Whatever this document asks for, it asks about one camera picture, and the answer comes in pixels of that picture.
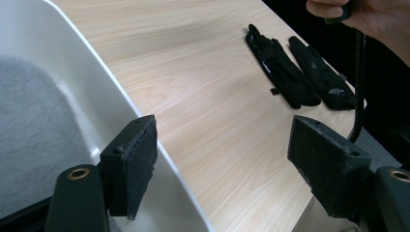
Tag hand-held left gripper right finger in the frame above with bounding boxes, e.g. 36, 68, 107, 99
287, 115, 372, 220

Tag white plastic bin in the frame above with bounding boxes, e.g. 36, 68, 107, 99
0, 0, 216, 232

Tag grey furry mitten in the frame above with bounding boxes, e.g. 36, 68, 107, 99
0, 56, 101, 220

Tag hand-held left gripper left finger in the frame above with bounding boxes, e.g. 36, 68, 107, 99
100, 114, 159, 220

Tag black glove with white logo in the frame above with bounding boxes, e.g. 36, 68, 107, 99
288, 35, 357, 111

